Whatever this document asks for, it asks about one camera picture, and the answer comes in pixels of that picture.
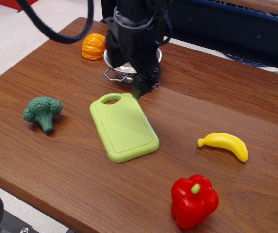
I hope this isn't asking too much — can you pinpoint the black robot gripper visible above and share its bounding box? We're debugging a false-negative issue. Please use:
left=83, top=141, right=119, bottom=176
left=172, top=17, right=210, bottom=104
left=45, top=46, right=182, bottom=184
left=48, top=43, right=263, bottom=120
left=106, top=6, right=169, bottom=99

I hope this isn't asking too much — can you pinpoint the yellow toy banana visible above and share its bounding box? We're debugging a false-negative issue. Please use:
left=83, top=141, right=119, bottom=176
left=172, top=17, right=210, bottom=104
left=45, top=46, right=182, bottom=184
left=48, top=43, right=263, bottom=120
left=197, top=133, right=249, bottom=162

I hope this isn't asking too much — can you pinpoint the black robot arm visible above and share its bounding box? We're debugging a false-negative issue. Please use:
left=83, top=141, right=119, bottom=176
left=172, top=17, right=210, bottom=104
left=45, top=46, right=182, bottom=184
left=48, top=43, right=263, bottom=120
left=106, top=0, right=172, bottom=99

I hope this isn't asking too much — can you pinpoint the steel colander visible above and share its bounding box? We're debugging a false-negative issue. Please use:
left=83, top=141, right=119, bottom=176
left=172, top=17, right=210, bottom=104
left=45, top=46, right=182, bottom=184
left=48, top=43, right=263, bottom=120
left=103, top=47, right=163, bottom=83

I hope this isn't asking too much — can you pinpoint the green plastic cutting board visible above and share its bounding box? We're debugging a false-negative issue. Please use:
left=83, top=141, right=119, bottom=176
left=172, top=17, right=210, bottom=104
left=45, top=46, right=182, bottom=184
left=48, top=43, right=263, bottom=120
left=90, top=93, right=160, bottom=163

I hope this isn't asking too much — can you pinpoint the orange toy pumpkin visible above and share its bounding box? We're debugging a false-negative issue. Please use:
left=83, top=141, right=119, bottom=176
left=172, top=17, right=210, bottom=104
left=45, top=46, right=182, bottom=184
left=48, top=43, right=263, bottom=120
left=81, top=33, right=106, bottom=60

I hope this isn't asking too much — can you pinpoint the green toy broccoli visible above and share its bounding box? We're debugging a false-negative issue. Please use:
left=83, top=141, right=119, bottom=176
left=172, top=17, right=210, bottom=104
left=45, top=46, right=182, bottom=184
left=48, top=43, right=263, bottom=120
left=23, top=96, right=63, bottom=133

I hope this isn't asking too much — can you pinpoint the red toy bell pepper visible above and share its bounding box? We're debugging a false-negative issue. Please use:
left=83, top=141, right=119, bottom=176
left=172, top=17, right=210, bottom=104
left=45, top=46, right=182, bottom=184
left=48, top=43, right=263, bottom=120
left=171, top=175, right=219, bottom=230

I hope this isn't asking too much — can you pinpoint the red box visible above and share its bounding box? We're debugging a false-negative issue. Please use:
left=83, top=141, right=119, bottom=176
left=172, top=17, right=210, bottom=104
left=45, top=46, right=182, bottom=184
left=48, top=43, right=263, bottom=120
left=0, top=0, right=38, bottom=11

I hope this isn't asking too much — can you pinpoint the black braided cable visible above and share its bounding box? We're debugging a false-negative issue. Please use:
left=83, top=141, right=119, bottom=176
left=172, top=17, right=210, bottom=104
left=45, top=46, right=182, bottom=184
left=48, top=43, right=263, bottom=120
left=16, top=0, right=95, bottom=45

